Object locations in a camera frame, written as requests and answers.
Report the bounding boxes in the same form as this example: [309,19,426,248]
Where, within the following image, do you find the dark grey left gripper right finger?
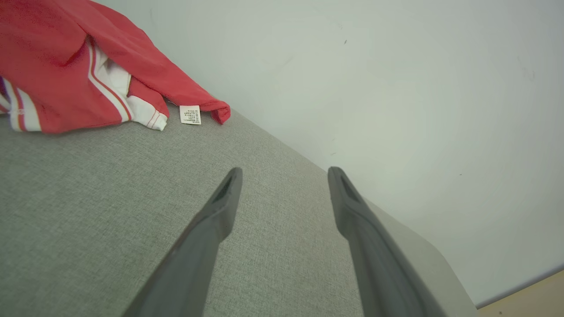
[327,166,448,317]

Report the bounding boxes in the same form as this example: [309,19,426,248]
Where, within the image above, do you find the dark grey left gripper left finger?
[121,167,243,317]

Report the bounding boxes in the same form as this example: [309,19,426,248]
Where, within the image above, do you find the red shirt with white tag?
[0,0,231,125]

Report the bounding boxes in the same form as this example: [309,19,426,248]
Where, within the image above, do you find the red shorts with white stripe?
[0,40,169,134]

